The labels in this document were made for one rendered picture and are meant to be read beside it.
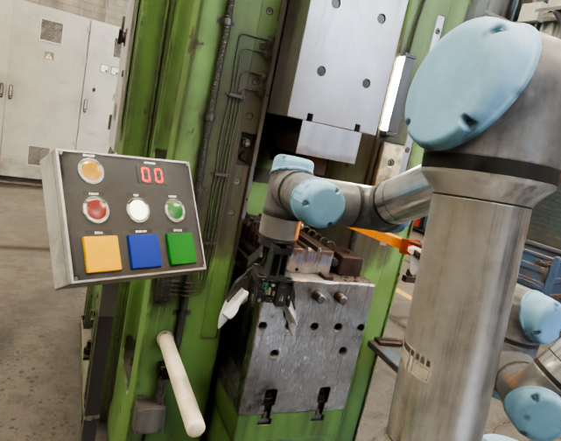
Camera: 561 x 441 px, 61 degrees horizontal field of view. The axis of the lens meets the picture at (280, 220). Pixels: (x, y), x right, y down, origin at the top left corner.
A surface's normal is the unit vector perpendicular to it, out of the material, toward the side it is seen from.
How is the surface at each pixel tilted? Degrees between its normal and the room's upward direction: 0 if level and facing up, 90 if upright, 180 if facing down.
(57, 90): 90
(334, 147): 90
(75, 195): 60
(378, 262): 90
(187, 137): 90
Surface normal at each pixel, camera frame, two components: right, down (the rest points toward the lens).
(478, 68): -0.89, -0.25
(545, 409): -0.21, 0.14
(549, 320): 0.38, 0.24
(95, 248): 0.73, -0.24
